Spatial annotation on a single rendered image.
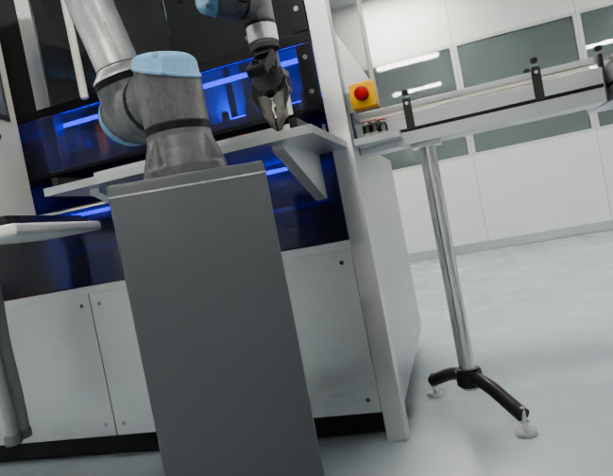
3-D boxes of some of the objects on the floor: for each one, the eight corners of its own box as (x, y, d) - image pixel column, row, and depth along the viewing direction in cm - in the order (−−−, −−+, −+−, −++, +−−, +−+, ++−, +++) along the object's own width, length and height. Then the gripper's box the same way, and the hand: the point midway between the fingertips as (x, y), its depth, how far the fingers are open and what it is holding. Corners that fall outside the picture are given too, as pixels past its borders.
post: (390, 433, 163) (257, -267, 156) (410, 431, 161) (276, -277, 155) (387, 442, 157) (248, -286, 150) (408, 440, 155) (268, -296, 149)
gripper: (287, 45, 134) (303, 130, 134) (254, 56, 136) (270, 138, 137) (277, 36, 125) (294, 126, 126) (241, 46, 128) (258, 134, 128)
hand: (277, 126), depth 129 cm, fingers closed, pressing on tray
